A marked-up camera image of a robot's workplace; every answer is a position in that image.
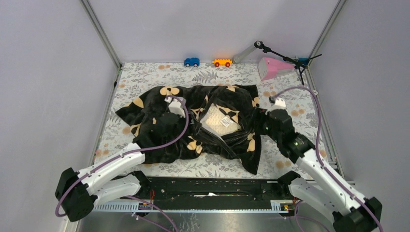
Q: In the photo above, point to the grey metal cylinder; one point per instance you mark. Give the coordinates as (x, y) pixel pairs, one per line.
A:
(240, 56)

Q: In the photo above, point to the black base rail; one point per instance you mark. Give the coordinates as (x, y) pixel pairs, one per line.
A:
(174, 193)

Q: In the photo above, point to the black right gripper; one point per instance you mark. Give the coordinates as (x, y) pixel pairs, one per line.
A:
(267, 116)

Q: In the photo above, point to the pink and white iron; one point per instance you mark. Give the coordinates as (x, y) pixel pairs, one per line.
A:
(269, 68)

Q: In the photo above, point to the white quilted pillow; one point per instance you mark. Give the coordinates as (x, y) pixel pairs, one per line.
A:
(211, 120)

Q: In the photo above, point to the black tripod stand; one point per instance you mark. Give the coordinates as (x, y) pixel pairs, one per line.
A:
(299, 63)

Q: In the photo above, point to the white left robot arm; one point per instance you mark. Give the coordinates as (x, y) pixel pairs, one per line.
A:
(158, 139)

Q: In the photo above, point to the black floral plush pillowcase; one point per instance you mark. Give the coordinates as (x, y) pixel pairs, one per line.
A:
(244, 145)

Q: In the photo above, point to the orange toy car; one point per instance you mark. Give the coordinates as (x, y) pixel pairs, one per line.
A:
(222, 62)

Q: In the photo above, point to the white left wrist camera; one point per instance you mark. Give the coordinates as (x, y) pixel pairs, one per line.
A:
(176, 105)

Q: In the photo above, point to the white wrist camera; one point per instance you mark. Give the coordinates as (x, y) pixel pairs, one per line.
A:
(277, 104)
(176, 105)

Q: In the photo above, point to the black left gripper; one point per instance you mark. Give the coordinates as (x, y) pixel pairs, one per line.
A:
(183, 120)

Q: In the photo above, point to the blue toy car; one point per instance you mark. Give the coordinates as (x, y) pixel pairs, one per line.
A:
(191, 62)

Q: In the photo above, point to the white care label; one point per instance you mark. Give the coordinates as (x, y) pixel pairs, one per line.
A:
(226, 121)

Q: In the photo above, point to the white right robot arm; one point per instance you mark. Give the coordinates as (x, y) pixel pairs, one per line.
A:
(345, 207)

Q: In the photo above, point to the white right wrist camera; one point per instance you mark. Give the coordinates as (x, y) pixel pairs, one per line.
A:
(277, 104)

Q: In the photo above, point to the floral patterned table mat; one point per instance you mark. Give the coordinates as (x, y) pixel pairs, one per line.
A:
(137, 78)

